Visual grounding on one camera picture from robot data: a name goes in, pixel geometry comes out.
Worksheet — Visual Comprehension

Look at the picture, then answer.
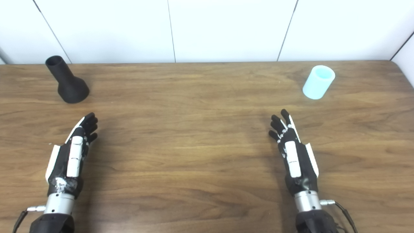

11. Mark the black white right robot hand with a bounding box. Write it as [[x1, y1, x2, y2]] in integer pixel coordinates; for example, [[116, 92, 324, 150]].
[[268, 109, 320, 197]]

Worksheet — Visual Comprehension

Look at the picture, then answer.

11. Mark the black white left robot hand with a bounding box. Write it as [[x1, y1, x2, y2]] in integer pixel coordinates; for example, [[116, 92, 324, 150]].
[[45, 112, 99, 198]]

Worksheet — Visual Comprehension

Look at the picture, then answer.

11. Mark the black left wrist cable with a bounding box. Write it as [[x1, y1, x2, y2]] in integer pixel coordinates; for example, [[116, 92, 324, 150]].
[[12, 205, 47, 233]]

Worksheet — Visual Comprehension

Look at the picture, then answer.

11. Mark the light-blue hose piece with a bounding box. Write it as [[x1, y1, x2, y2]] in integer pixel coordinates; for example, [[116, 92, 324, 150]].
[[302, 65, 336, 100]]

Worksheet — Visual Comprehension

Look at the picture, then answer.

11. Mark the black funnel-shaped nozzle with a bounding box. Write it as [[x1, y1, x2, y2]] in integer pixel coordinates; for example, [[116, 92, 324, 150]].
[[45, 55, 90, 104]]

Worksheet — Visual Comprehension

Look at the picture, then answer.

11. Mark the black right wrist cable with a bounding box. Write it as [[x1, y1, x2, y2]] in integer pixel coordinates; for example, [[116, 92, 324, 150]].
[[320, 199, 358, 233]]

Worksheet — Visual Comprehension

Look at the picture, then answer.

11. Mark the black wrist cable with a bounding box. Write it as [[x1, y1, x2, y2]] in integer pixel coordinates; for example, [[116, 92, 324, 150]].
[[12, 205, 47, 233], [320, 199, 358, 233]]

